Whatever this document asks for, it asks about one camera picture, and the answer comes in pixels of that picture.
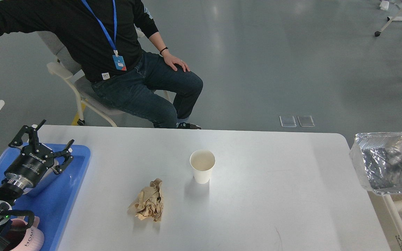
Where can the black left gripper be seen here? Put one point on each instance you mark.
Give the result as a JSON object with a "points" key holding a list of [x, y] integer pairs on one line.
{"points": [[30, 164]]}

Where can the aluminium foil tray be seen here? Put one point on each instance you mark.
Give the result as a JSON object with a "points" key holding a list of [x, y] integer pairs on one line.
{"points": [[377, 160]]}

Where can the pink ribbed mug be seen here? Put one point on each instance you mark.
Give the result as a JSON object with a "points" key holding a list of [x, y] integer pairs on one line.
{"points": [[31, 239]]}

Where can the white paper cup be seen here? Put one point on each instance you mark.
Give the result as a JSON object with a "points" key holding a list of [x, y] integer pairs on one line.
{"points": [[202, 163]]}

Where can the stainless steel rectangular tray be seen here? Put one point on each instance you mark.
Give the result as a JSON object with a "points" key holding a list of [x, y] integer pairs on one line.
{"points": [[46, 180]]}

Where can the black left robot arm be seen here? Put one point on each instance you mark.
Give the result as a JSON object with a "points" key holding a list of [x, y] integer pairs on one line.
{"points": [[10, 218]]}

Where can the white plastic bin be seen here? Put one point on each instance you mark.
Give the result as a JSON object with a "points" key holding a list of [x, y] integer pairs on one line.
{"points": [[389, 218]]}

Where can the blue plastic tray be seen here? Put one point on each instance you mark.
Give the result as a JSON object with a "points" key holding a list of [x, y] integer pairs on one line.
{"points": [[54, 204]]}

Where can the grey wheeled chair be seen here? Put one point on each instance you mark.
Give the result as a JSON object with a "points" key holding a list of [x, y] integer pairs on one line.
{"points": [[66, 68]]}

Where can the crumpled brown paper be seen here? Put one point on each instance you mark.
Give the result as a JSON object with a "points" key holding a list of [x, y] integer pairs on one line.
{"points": [[149, 202]]}

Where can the clear floor plate right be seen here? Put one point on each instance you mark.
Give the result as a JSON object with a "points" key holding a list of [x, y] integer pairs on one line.
{"points": [[306, 121]]}

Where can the clear floor plate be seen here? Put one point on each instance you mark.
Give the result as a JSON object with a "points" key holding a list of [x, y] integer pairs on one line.
{"points": [[306, 121], [288, 121]]}

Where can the seated person in jeans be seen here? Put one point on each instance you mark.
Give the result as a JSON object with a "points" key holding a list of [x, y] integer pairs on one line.
{"points": [[121, 53]]}

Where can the clear floor plate left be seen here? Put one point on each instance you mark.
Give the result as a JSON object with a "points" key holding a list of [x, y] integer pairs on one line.
{"points": [[288, 121]]}

